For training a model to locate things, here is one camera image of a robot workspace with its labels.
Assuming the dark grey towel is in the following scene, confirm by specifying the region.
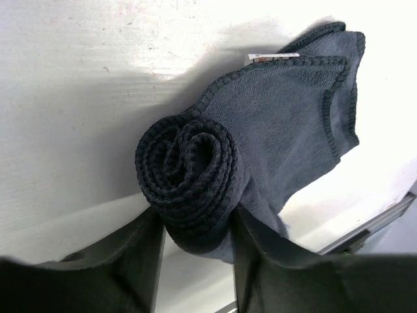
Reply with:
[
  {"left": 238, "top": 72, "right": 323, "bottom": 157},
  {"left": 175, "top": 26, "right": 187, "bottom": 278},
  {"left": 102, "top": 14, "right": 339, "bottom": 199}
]
[{"left": 135, "top": 22, "right": 366, "bottom": 263}]

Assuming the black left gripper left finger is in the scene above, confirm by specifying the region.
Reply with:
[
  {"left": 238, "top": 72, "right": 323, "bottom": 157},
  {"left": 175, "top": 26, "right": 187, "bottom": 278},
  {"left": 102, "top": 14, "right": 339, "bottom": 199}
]
[{"left": 1, "top": 208, "right": 165, "bottom": 312}]

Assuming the aluminium mounting rail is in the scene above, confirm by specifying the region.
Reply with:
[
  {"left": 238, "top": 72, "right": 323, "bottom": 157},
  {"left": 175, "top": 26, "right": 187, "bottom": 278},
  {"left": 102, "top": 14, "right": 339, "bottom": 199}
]
[{"left": 223, "top": 194, "right": 416, "bottom": 312}]

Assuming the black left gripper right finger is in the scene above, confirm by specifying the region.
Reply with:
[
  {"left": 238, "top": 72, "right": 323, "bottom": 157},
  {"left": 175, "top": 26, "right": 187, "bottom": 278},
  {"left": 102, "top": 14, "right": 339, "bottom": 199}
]
[{"left": 231, "top": 205, "right": 416, "bottom": 313}]

